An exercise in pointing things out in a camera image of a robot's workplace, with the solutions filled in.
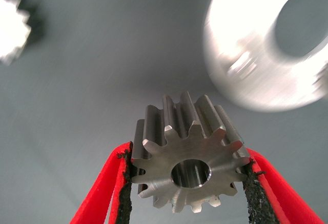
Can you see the larger steel gear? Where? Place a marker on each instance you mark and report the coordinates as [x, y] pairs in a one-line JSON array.
[[189, 152]]

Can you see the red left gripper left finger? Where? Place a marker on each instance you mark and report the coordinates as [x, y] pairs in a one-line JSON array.
[[102, 195]]

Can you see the round metal plate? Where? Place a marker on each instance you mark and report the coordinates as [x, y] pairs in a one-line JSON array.
[[243, 29]]

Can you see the dark grey table cloth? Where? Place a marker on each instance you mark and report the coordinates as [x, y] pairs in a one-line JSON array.
[[89, 80]]

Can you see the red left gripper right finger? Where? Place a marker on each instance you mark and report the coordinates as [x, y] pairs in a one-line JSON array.
[[271, 195]]

